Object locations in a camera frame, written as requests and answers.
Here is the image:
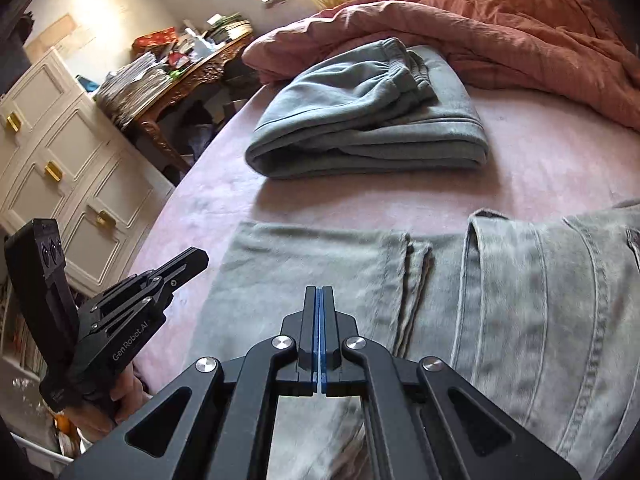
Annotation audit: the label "stack of papers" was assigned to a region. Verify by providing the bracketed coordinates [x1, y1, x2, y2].
[95, 52, 171, 128]

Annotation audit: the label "stack of green books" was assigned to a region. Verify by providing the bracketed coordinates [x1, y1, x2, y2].
[205, 12, 252, 43]

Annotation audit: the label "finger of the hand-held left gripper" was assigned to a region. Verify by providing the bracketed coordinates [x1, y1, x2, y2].
[92, 255, 210, 342]
[80, 248, 209, 319]

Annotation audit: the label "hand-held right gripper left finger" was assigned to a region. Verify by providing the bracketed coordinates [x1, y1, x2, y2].
[60, 286, 320, 480]

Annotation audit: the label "person's left hand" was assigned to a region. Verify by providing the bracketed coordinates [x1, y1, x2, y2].
[65, 360, 152, 444]

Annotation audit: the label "carved wooden desk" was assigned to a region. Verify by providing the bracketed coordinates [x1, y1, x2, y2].
[135, 30, 256, 173]

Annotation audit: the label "grey sweatpants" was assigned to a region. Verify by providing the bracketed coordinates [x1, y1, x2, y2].
[245, 37, 490, 180]

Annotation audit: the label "paper sheet on wall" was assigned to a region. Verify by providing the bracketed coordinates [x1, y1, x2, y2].
[24, 14, 81, 58]

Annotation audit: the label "pink quilt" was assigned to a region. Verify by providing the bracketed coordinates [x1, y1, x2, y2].
[241, 0, 640, 133]

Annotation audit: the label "white panelled cabinet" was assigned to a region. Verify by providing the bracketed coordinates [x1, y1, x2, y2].
[0, 47, 176, 298]

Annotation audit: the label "red box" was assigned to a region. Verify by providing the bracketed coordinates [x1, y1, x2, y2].
[132, 27, 178, 51]

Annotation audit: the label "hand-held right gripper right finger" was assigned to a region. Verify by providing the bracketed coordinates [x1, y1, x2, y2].
[319, 286, 581, 480]

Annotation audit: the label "light grey denim pants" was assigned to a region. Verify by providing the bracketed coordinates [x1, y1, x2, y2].
[187, 207, 640, 480]

